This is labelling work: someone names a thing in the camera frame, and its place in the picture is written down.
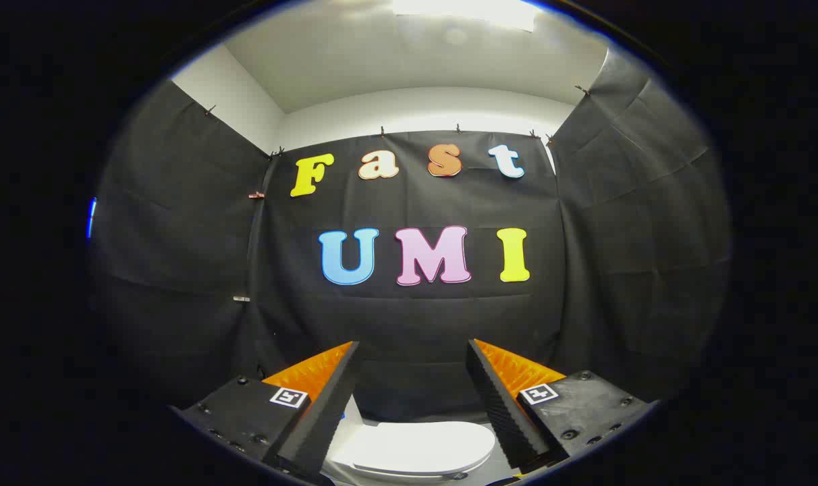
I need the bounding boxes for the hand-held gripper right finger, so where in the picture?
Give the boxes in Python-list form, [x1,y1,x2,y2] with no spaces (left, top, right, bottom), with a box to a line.
[466,339,656,473]

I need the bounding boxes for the black backdrop cloth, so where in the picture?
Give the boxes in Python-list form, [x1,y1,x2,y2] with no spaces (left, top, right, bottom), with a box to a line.
[88,51,732,425]

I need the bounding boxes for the white toilet tank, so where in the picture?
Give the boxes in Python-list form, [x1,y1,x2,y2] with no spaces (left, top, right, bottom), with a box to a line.
[327,395,368,461]

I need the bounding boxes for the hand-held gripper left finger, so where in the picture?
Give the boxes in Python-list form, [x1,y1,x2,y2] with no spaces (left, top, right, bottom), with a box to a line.
[173,341,361,486]

